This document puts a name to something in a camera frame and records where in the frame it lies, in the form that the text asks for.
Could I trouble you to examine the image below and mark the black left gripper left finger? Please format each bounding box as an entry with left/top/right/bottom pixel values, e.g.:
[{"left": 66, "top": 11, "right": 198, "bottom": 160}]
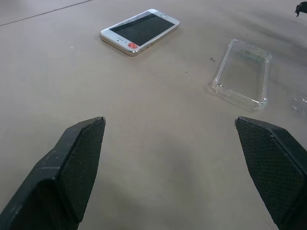
[{"left": 0, "top": 116, "right": 106, "bottom": 230}]

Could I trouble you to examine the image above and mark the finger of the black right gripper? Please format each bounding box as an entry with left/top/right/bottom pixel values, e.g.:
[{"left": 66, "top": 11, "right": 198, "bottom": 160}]
[{"left": 294, "top": 0, "right": 307, "bottom": 18}]

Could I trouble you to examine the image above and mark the crumpled clear plastic wrap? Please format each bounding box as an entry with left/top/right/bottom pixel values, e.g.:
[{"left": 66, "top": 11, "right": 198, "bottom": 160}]
[{"left": 291, "top": 95, "right": 307, "bottom": 118}]

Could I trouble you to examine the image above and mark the clear plastic phone case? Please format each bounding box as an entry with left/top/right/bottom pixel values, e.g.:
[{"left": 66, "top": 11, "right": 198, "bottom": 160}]
[{"left": 211, "top": 38, "right": 272, "bottom": 111}]

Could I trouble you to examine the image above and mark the white smartphone with red sticker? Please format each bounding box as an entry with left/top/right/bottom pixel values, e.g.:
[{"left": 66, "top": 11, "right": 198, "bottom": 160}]
[{"left": 100, "top": 9, "right": 180, "bottom": 57}]

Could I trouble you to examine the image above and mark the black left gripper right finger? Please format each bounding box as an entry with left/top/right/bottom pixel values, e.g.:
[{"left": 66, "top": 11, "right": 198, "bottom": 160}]
[{"left": 234, "top": 116, "right": 307, "bottom": 230}]

